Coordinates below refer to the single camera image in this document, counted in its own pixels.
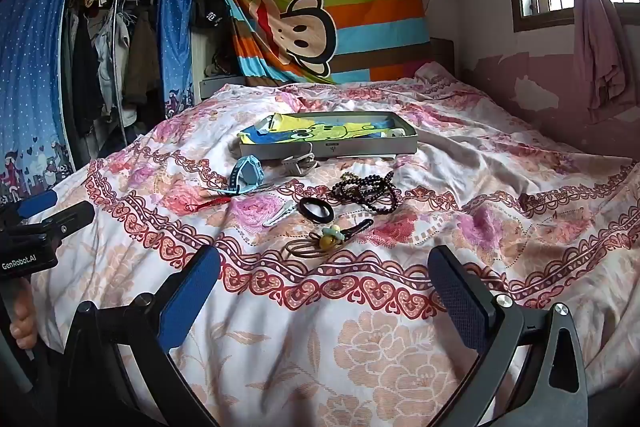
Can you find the wide blue dotted curtain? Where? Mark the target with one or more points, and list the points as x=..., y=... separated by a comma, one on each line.
x=30, y=57

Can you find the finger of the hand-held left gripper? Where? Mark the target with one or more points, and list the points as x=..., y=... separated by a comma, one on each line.
x=37, y=203
x=65, y=219

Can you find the grey shallow box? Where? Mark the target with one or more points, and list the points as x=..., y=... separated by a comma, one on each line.
x=350, y=149

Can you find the person's left hand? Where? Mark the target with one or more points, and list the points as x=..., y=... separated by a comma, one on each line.
x=25, y=324

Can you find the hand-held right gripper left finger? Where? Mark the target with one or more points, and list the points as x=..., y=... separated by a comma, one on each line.
x=195, y=287

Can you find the floral bedsheet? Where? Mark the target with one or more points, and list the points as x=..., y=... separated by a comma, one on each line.
x=350, y=307

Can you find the yellow cartoon cloth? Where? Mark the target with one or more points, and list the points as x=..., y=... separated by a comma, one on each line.
x=310, y=129

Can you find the grey nightstand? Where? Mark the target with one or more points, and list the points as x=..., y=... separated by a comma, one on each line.
x=220, y=87

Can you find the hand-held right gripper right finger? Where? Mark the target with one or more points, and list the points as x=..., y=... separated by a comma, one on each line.
x=455, y=292

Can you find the blue wristwatch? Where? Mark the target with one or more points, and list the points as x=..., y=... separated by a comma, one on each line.
x=245, y=174

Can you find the thin silver hairpin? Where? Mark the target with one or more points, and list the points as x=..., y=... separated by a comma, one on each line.
x=265, y=188

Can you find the hanging clothes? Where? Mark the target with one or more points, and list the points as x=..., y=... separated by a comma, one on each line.
x=105, y=57

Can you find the black bag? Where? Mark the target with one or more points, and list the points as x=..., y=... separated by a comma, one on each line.
x=210, y=7

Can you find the small white item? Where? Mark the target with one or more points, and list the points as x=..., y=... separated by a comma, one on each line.
x=396, y=133

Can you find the pink curtain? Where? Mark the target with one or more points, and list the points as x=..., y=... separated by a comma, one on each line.
x=600, y=42

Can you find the narrow blue dotted curtain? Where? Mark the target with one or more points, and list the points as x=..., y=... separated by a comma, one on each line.
x=176, y=37

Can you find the silver snap hair clip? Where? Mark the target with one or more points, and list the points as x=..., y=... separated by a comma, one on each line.
x=280, y=213

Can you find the dark headboard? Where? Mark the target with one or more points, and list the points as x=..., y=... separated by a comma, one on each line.
x=442, y=54

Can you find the grey hair claw clip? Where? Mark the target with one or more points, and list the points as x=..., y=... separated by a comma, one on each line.
x=295, y=163

